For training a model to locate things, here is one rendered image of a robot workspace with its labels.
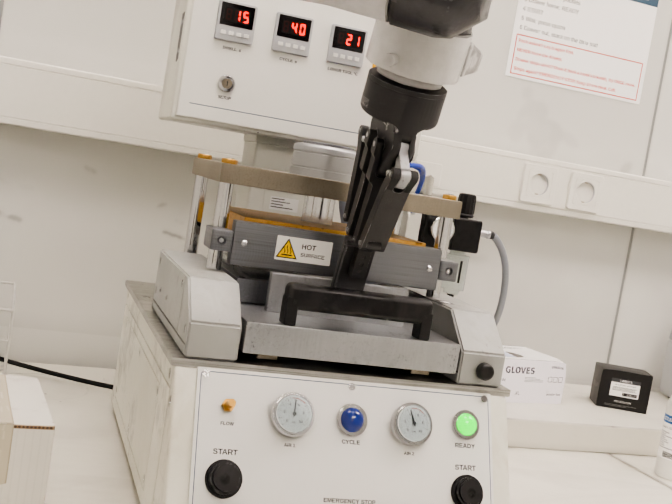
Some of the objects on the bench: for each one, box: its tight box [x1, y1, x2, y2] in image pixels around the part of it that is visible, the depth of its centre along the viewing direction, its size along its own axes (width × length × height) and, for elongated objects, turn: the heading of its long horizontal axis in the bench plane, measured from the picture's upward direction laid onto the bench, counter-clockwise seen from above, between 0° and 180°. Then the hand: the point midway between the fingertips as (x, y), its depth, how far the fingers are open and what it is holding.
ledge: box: [506, 383, 669, 456], centre depth 169 cm, size 30×84×4 cm, turn 46°
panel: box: [188, 366, 494, 504], centre depth 88 cm, size 2×30×19 cm, turn 44°
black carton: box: [589, 362, 653, 414], centre depth 169 cm, size 6×9×7 cm
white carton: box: [501, 345, 566, 404], centre depth 162 cm, size 12×23×7 cm, turn 56°
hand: (352, 271), depth 96 cm, fingers closed, pressing on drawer
